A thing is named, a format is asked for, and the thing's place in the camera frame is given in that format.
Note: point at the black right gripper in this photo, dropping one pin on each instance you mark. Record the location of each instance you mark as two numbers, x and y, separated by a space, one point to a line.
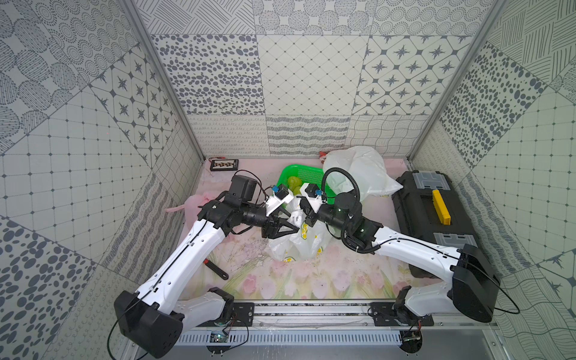
310 219

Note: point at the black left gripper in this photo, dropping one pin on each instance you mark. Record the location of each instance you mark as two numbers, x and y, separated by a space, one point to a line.
270 220

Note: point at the white lemon-print plastic bag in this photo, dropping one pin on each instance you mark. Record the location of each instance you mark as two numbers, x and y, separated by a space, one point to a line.
306 244

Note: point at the plain white plastic bag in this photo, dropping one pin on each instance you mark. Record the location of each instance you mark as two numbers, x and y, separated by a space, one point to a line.
368 169

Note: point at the pink peach-print plastic bag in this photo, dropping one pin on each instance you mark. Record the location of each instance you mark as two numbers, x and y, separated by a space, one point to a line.
190 209

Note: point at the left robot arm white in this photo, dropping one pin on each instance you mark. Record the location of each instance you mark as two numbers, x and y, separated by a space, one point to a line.
216 220

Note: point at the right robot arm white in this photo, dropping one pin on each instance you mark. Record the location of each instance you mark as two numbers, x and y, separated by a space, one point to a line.
467 281

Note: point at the green plastic basket tray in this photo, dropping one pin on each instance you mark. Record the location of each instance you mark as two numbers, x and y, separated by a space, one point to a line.
307 174

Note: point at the green pear in tray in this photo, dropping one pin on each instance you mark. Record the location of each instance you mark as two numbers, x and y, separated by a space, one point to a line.
294 182

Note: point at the floral pink table mat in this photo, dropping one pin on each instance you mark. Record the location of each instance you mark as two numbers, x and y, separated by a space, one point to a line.
335 273

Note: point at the red black pipe wrench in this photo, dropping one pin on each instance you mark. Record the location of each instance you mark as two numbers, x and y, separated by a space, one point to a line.
216 269

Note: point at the black terminal strip block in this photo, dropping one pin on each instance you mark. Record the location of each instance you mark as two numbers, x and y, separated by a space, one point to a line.
224 165

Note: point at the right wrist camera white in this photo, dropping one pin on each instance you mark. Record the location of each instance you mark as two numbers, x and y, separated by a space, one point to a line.
311 198

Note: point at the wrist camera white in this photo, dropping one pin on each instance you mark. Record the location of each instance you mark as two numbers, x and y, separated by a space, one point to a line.
282 196
311 198

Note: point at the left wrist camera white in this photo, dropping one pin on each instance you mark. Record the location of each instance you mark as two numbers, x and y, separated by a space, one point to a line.
282 196

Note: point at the aluminium mounting rail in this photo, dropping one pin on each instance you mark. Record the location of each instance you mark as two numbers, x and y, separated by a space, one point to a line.
310 315

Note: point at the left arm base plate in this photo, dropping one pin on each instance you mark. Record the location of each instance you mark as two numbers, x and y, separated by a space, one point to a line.
240 312

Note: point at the black toolbox yellow handle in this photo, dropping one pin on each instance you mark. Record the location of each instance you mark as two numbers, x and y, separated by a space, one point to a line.
428 208

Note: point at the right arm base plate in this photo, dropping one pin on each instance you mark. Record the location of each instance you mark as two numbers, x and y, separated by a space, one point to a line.
384 313

